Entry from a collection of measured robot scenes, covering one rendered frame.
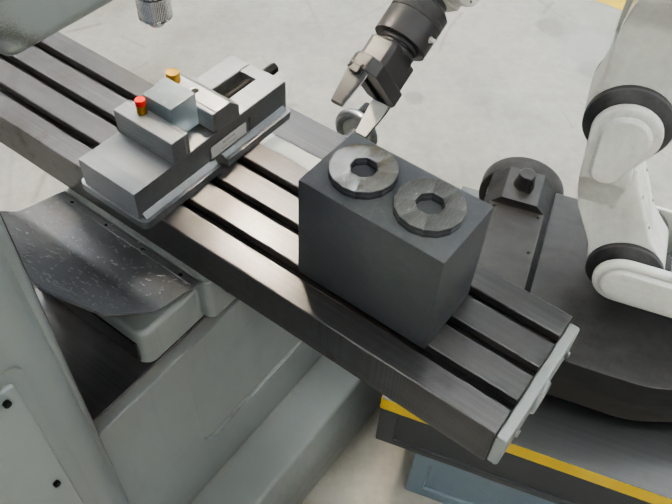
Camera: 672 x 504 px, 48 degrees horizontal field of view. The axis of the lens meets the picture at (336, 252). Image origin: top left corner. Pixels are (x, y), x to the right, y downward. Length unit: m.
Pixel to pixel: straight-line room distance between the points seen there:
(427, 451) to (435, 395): 0.76
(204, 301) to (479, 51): 2.20
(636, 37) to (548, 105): 1.79
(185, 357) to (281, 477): 0.53
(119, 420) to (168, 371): 0.11
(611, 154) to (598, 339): 0.43
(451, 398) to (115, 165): 0.60
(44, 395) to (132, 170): 0.37
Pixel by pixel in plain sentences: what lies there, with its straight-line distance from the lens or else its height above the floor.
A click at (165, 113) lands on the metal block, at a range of 1.17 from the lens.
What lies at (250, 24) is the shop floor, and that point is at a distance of 3.28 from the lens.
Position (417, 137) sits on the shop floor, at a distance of 2.75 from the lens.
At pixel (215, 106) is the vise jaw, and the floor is 1.05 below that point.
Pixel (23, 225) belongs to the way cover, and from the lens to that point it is 1.27.
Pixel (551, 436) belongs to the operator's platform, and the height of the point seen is 0.40.
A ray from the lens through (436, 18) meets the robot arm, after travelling 1.17.
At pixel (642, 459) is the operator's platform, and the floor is 0.40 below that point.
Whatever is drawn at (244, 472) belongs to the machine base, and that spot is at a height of 0.20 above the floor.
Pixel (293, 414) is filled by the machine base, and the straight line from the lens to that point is 1.81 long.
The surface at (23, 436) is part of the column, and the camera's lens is 0.99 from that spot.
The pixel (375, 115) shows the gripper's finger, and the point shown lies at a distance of 1.19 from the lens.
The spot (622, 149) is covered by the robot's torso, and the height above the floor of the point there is 1.00.
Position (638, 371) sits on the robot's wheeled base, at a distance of 1.57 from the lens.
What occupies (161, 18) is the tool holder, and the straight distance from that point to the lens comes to 1.08.
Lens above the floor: 1.80
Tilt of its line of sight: 50 degrees down
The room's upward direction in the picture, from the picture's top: 4 degrees clockwise
